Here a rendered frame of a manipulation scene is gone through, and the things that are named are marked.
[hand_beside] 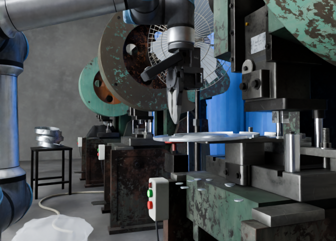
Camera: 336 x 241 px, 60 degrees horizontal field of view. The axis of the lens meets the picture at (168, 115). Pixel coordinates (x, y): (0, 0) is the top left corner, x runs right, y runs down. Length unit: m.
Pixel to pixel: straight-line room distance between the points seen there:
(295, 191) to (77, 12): 0.63
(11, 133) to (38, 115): 6.51
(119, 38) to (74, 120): 5.31
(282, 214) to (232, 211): 0.18
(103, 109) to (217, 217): 3.10
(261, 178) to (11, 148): 0.65
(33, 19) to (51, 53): 6.81
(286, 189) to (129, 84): 1.56
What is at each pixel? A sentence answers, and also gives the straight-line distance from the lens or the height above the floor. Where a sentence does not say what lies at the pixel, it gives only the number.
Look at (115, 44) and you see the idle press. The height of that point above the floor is 1.38.
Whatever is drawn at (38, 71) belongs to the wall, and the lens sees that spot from 7.45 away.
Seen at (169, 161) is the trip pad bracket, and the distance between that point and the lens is 1.11.
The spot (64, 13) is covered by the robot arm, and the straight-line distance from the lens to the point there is 0.70.
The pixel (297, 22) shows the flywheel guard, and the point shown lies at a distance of 0.60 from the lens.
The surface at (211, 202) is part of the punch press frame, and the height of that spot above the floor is 0.59.
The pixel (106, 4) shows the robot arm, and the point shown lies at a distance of 0.69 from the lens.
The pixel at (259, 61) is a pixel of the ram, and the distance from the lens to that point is 0.94.
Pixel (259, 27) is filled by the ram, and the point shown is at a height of 1.11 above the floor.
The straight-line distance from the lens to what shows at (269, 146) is 0.94.
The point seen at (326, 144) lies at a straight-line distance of 0.85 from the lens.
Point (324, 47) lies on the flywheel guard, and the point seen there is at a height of 0.96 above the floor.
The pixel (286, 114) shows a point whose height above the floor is 0.85.
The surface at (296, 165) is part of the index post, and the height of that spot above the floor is 0.72.
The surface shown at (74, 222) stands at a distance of 2.14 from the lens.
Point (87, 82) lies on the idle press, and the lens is 3.81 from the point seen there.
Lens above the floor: 0.82
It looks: 2 degrees up
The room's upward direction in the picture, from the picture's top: straight up
